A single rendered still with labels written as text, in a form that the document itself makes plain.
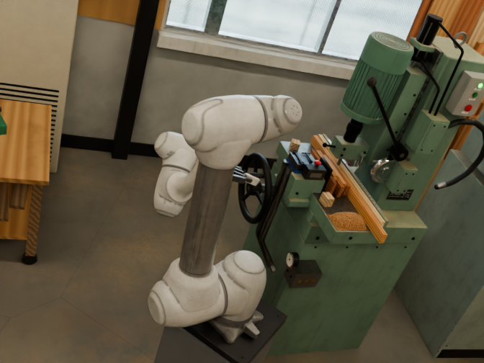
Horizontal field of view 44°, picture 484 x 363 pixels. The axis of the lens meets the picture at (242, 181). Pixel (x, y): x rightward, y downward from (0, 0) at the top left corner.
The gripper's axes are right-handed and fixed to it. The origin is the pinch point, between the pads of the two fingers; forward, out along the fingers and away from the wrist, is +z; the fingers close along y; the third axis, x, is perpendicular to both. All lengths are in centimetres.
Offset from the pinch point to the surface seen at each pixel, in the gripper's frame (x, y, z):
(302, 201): -3.6, -7.7, 20.6
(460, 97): -69, -9, 47
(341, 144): -27.7, 4.5, 28.4
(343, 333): 50, -14, 91
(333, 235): -5.7, -28.2, 24.3
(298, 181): -10.1, -6.0, 14.1
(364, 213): -15.5, -21.0, 37.1
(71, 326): 104, 9, -21
